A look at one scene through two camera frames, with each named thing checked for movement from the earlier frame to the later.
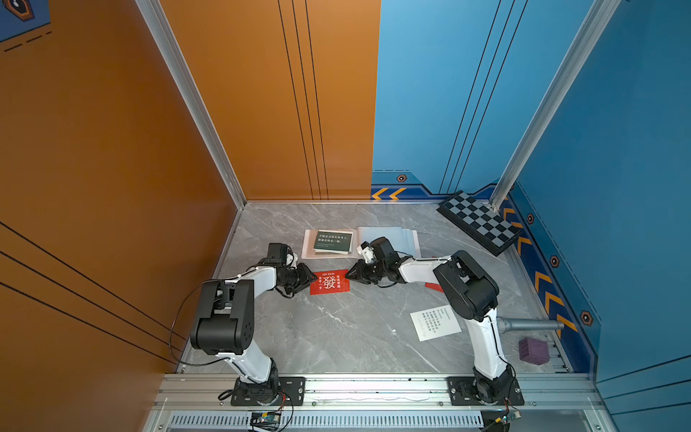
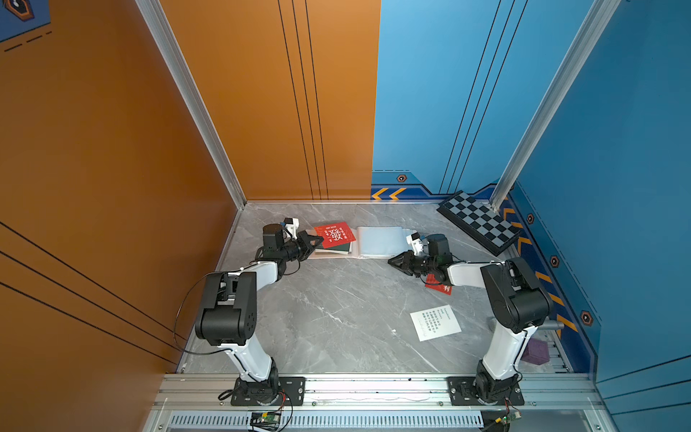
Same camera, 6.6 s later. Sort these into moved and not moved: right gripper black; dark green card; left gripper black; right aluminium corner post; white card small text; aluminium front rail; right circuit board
Moved: right gripper black; left gripper black
Not moved: aluminium front rail; dark green card; right aluminium corner post; right circuit board; white card small text
